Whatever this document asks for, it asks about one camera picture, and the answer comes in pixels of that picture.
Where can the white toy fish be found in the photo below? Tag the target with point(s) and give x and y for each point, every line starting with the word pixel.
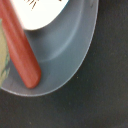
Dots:
pixel 35 14

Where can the brown toy sausage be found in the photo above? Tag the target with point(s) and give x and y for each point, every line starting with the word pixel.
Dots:
pixel 20 51

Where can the small grey saucepan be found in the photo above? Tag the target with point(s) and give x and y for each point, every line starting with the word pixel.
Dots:
pixel 60 48

